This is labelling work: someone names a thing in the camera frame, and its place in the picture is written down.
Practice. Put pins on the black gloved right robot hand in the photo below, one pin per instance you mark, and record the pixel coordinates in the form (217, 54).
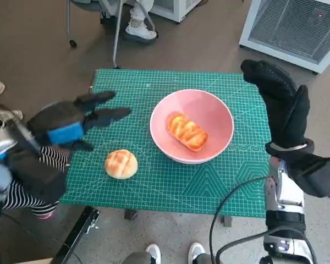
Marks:
(283, 110)

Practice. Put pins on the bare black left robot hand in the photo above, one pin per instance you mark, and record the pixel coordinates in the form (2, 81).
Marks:
(63, 118)

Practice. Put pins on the round bread bun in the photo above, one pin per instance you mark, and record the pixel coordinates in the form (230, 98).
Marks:
(121, 164)

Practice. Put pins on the pink bowl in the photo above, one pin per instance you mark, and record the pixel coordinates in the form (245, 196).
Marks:
(203, 110)

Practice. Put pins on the long braided bread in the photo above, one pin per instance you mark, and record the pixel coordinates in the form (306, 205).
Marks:
(187, 132)

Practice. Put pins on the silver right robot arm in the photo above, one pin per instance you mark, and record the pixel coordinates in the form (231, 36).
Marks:
(286, 209)

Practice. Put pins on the white cabinet with grey grille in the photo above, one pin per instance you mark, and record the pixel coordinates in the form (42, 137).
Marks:
(288, 30)

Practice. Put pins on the grey chair with metal legs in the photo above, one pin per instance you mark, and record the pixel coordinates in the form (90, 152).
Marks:
(116, 33)

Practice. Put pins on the black bar with metal latch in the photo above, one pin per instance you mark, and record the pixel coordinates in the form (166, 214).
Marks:
(77, 233)

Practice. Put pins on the green cutting mat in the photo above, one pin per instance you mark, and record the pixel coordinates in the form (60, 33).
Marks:
(165, 192)

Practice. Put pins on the white glass door fridge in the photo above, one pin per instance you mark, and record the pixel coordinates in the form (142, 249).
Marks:
(178, 8)

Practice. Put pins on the white sneaker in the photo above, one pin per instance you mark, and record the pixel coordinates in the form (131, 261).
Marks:
(153, 251)
(196, 250)

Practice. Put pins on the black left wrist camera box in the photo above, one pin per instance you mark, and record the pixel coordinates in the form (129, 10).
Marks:
(38, 176)

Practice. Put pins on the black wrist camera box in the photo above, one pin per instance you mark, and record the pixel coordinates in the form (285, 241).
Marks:
(38, 176)
(316, 173)

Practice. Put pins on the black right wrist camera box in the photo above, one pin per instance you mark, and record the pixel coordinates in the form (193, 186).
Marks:
(316, 173)

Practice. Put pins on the black table bracket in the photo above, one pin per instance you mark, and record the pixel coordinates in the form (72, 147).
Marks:
(227, 221)
(129, 215)

